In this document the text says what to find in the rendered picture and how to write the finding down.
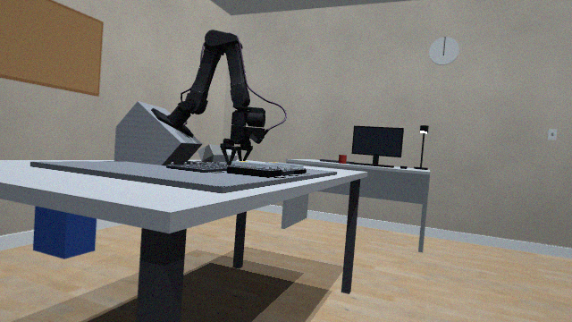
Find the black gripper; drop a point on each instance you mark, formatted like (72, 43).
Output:
(229, 143)

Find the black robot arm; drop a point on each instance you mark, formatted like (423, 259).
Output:
(216, 44)

